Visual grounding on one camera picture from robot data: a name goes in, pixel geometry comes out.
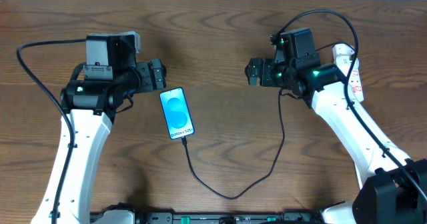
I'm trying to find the blue Galaxy smartphone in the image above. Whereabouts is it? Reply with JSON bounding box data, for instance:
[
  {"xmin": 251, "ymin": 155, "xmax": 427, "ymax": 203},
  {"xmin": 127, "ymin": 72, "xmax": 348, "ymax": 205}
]
[{"xmin": 159, "ymin": 87, "xmax": 195, "ymax": 139}]

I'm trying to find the black USB charging cable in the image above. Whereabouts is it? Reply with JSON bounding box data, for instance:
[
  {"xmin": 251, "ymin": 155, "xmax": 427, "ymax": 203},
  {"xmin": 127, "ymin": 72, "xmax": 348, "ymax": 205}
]
[{"xmin": 180, "ymin": 41, "xmax": 358, "ymax": 201}]

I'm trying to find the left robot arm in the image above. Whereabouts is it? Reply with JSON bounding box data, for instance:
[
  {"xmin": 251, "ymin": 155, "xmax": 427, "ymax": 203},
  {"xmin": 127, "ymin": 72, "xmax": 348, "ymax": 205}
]
[{"xmin": 32, "ymin": 31, "xmax": 166, "ymax": 223}]

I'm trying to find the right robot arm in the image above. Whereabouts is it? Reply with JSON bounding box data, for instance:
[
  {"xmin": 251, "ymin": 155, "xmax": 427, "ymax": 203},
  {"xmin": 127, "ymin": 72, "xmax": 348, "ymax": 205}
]
[{"xmin": 245, "ymin": 28, "xmax": 426, "ymax": 223}]

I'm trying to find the white USB charger plug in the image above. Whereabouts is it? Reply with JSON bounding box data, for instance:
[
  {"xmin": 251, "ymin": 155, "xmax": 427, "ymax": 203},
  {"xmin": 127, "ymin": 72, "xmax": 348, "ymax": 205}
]
[{"xmin": 332, "ymin": 43, "xmax": 354, "ymax": 65}]

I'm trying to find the white power strip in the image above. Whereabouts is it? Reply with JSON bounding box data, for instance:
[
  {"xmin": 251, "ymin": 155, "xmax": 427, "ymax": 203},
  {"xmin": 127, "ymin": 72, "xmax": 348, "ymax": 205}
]
[{"xmin": 336, "ymin": 59, "xmax": 364, "ymax": 102}]

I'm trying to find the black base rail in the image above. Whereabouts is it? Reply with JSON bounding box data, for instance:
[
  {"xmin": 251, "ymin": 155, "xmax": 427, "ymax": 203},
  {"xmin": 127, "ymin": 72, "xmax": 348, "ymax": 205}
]
[{"xmin": 89, "ymin": 203, "xmax": 324, "ymax": 224}]

